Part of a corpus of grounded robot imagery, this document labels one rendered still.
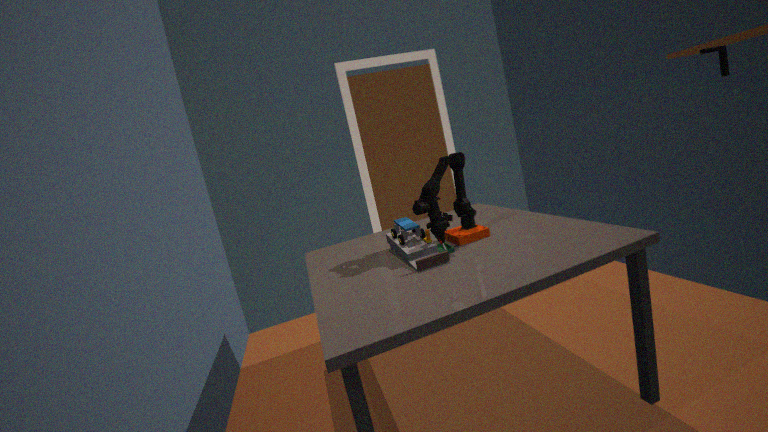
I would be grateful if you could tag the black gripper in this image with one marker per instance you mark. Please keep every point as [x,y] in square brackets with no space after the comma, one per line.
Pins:
[437,227]

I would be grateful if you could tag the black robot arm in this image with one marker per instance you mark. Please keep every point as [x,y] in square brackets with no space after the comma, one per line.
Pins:
[428,198]

